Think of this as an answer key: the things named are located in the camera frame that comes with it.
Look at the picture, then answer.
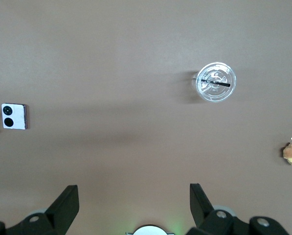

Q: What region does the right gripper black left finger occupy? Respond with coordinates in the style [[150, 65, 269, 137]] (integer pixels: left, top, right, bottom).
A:
[[0, 185, 80, 235]]

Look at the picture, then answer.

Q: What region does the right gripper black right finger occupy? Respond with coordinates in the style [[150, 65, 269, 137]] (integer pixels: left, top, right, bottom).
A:
[[186, 183, 291, 235]]

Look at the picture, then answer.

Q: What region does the white flip phone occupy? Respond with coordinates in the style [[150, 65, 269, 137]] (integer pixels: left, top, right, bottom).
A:
[[1, 103, 29, 130]]

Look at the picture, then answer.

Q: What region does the black drinking straw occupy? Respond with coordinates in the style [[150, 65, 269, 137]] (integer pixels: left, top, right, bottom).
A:
[[201, 78, 231, 87]]

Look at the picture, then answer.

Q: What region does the clear plastic cup with lid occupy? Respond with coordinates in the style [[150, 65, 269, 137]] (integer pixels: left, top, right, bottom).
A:
[[191, 62, 237, 104]]

